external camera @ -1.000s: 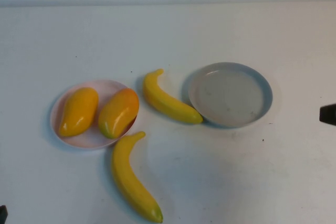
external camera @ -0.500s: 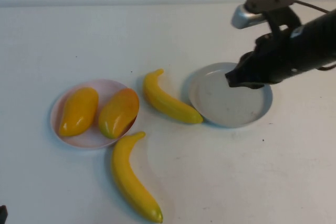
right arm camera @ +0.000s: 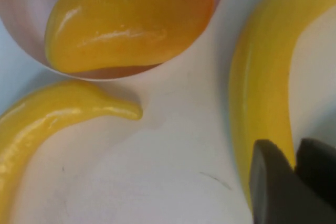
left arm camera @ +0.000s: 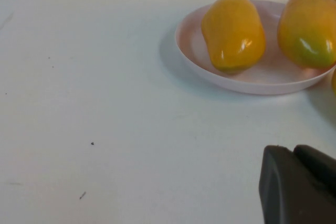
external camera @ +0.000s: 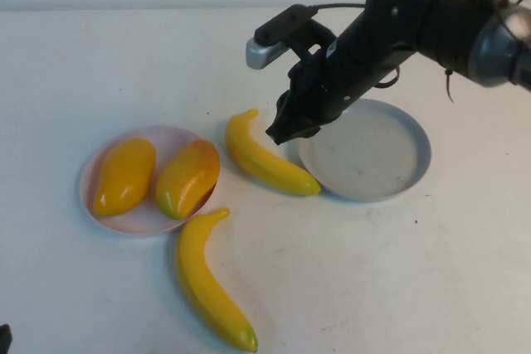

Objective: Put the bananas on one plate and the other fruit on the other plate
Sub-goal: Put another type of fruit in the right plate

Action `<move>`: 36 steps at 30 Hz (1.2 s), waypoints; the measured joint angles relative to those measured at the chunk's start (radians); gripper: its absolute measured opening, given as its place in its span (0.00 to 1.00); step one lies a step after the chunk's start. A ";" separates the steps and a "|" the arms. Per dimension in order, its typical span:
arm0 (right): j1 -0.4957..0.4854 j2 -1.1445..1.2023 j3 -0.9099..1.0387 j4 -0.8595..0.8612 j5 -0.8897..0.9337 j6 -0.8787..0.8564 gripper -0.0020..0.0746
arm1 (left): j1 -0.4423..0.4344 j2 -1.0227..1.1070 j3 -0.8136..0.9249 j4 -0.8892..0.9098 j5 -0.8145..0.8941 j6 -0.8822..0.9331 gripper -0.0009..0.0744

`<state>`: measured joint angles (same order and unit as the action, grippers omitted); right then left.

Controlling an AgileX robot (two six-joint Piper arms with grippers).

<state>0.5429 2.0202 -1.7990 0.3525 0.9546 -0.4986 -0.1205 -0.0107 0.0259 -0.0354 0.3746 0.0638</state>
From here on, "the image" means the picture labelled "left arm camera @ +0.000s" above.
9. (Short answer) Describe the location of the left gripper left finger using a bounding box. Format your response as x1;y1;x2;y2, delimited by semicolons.
258;144;336;224

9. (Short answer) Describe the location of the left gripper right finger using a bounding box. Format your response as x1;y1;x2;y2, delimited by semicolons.
292;144;336;198

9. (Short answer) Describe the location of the yellow mango with orange blush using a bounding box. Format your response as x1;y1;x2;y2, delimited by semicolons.
277;0;336;69

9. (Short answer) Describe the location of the plain yellow mango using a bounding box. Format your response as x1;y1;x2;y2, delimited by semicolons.
201;0;266;74

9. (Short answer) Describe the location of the pink round plastic plate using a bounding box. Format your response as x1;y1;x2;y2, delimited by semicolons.
174;0;336;95

